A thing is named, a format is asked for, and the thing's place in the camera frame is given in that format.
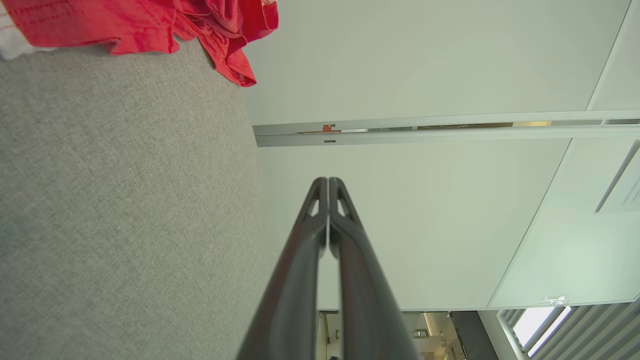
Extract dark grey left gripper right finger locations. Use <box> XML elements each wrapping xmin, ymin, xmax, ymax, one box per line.
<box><xmin>328</xmin><ymin>177</ymin><xmax>420</xmax><ymax>360</ymax></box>

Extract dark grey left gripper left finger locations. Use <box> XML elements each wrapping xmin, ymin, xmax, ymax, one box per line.
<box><xmin>236</xmin><ymin>177</ymin><xmax>329</xmax><ymax>360</ymax></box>

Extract red t-shirt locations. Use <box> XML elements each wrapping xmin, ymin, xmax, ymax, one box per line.
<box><xmin>0</xmin><ymin>0</ymin><xmax>279</xmax><ymax>88</ymax></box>

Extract grey window blinds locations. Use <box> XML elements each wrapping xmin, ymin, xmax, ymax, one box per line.
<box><xmin>497</xmin><ymin>299</ymin><xmax>640</xmax><ymax>360</ymax></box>

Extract grey metal partition post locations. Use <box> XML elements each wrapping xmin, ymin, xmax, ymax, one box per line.
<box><xmin>252</xmin><ymin>109</ymin><xmax>640</xmax><ymax>148</ymax></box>

